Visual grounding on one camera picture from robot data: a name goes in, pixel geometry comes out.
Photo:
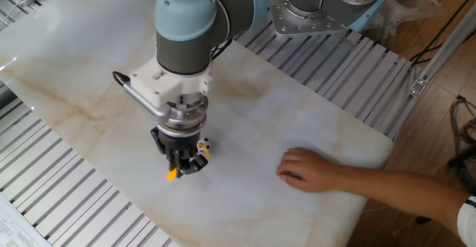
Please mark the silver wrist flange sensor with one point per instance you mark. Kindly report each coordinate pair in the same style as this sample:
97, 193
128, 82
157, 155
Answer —
186, 120

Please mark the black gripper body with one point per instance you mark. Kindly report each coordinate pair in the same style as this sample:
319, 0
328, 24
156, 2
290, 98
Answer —
180, 143

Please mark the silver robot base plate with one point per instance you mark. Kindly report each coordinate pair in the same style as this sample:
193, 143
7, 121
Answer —
297, 22

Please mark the marble pattern board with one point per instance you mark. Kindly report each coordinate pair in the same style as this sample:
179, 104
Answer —
260, 109

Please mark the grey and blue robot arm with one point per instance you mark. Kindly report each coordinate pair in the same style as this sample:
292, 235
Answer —
182, 53

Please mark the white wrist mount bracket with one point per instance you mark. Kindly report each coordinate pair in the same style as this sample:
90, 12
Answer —
156, 83

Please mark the aluminium frame post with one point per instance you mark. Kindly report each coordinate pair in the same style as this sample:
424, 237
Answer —
442, 50

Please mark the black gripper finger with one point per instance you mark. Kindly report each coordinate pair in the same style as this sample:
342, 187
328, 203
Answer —
157, 141
196, 164

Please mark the white printed paper sheet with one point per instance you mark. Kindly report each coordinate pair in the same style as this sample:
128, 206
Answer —
15, 228

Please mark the silver wrist camera bar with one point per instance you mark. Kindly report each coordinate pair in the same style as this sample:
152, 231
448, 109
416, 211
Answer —
143, 103

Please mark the metal corner bracket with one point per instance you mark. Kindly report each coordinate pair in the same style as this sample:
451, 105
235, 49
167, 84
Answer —
418, 87

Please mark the person right forearm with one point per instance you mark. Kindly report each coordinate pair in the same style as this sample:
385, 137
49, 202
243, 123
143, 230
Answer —
401, 189

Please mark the clear plastic bag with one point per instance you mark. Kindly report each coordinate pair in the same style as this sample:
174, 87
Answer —
401, 5

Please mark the person right hand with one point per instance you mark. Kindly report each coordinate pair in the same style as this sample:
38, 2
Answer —
312, 170

